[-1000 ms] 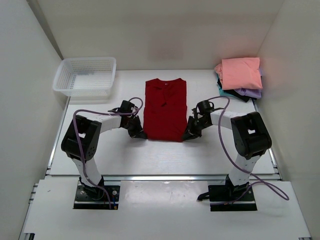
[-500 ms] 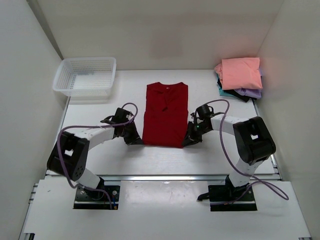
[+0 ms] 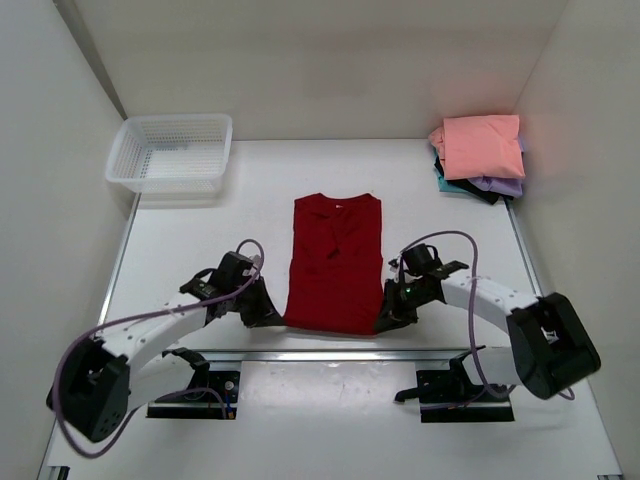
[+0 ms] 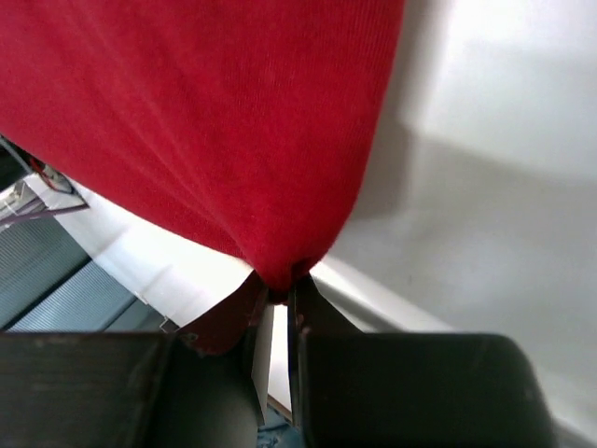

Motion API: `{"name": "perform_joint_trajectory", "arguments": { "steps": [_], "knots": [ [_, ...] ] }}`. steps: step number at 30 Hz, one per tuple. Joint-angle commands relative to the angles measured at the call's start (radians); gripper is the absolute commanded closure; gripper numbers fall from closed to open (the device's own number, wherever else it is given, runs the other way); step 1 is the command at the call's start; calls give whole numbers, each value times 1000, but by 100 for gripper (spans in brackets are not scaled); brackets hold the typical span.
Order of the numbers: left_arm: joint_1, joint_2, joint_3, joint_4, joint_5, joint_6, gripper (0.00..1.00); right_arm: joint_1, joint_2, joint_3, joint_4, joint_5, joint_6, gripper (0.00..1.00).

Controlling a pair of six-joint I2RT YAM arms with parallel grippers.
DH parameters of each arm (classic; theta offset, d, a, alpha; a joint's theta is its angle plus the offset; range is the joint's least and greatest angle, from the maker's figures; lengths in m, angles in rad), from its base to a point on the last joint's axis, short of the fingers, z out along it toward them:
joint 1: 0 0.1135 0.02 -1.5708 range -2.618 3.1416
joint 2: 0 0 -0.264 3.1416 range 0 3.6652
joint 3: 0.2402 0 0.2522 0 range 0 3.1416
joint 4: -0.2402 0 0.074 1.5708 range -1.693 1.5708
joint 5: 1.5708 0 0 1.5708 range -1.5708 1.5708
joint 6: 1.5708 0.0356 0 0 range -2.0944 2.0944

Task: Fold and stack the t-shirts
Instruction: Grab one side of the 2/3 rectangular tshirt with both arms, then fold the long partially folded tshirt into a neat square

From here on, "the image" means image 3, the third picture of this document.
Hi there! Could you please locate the black folded t shirt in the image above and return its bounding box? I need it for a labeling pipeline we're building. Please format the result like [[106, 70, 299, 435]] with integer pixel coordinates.
[[434, 155, 500, 205]]

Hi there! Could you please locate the lavender folded t shirt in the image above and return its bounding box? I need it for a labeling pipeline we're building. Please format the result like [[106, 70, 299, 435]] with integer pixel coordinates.
[[470, 176, 523, 198]]

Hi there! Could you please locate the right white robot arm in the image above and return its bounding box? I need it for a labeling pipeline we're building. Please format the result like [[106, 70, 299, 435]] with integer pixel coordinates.
[[375, 243, 601, 405]]

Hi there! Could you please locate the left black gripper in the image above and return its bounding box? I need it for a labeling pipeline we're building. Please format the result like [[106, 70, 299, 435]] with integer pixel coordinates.
[[230, 274, 284, 326]]

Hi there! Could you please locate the aluminium frame rail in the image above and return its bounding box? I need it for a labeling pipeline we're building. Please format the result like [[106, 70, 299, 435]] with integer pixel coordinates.
[[169, 344, 566, 366]]

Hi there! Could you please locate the red t shirt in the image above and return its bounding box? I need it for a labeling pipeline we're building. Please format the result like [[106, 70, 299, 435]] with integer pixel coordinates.
[[284, 193, 383, 336]]

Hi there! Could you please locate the white perforated plastic basket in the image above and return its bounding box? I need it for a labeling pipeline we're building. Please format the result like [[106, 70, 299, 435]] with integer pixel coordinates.
[[105, 114, 233, 195]]

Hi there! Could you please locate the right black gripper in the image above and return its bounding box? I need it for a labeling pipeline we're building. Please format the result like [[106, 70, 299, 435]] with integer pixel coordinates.
[[373, 277, 434, 334]]

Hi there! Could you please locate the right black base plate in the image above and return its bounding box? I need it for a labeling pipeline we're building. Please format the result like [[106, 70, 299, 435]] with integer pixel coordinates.
[[416, 370, 515, 424]]

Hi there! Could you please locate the pink folded t shirt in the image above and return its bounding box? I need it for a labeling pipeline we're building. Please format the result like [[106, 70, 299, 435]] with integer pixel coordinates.
[[428, 115, 525, 180]]

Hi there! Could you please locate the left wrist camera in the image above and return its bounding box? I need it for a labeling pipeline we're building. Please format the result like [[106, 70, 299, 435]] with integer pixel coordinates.
[[179, 252, 255, 301]]

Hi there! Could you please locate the teal folded t shirt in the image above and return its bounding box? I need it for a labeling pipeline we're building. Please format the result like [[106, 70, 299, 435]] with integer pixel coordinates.
[[436, 172, 467, 194]]

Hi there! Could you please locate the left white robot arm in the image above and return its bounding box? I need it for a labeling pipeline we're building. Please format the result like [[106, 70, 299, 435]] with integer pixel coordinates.
[[46, 278, 284, 443]]

